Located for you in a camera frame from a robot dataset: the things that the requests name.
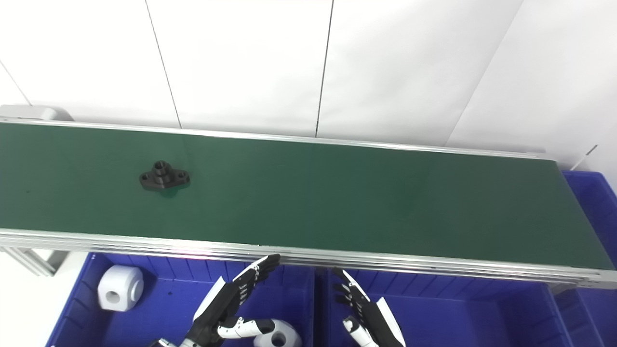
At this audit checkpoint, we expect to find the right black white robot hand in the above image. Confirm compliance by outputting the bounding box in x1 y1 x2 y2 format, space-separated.
332 268 406 347

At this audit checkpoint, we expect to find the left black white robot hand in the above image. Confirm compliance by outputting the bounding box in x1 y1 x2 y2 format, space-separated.
186 254 282 347

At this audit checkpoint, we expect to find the green conveyor belt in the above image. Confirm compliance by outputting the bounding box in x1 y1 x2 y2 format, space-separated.
0 122 615 270
0 116 617 290

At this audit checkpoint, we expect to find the aluminium conveyor leg profile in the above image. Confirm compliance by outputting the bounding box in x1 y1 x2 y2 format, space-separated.
0 247 68 277

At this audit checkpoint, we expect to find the blue plastic bin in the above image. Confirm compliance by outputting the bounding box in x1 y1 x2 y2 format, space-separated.
46 252 316 347
313 267 577 347
554 170 617 347

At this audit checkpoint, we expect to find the grey conveyor motor housing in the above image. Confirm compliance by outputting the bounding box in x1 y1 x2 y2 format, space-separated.
0 105 74 122

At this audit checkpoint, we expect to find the black flanged machine part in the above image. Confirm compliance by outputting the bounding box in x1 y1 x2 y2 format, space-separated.
139 160 191 192

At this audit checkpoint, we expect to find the white block part with hole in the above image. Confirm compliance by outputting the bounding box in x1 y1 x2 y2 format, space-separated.
253 319 303 347
97 265 144 312

